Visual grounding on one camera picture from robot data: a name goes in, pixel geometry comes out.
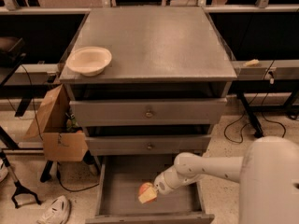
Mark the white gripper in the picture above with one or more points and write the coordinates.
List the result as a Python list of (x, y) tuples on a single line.
[(161, 183)]

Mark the red apple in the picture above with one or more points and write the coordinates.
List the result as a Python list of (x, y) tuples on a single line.
[(145, 188)]

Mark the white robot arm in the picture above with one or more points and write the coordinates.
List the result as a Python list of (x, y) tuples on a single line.
[(267, 174)]

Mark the open bottom grey drawer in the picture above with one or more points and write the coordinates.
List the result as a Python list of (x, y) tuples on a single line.
[(120, 179)]

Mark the middle grey drawer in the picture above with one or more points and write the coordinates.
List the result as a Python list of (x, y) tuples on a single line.
[(147, 144)]

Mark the top grey drawer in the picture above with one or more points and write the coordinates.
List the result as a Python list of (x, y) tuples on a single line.
[(148, 112)]

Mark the grey drawer cabinet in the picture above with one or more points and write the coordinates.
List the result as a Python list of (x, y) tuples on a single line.
[(158, 53)]

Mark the white sneaker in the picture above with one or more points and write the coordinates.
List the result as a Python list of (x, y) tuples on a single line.
[(57, 213)]

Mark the open cardboard box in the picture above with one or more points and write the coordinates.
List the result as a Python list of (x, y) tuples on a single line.
[(49, 127)]

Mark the black reacher grabber tool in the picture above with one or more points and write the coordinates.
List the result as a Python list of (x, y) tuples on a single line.
[(20, 189)]

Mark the white paper bowl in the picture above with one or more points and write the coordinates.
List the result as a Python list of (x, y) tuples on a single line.
[(89, 61)]

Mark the yellow foam scrap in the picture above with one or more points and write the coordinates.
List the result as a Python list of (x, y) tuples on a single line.
[(252, 62)]

